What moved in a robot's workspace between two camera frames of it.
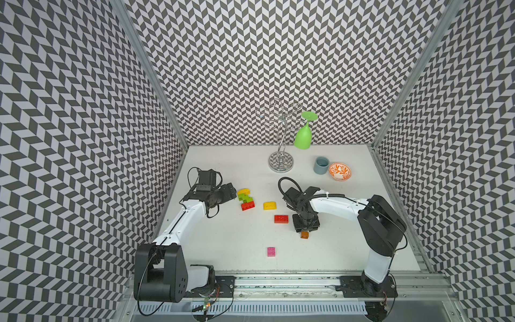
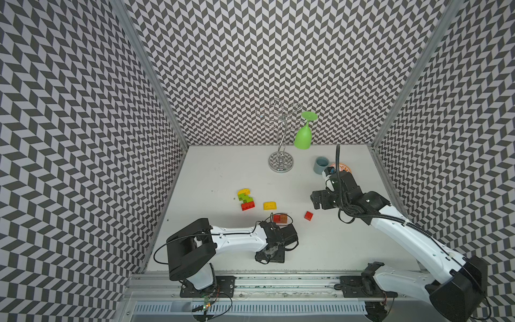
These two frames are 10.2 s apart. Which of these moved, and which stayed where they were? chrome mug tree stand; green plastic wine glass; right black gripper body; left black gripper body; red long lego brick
Moved: left black gripper body; right black gripper body
Stayed: green plastic wine glass; chrome mug tree stand; red long lego brick
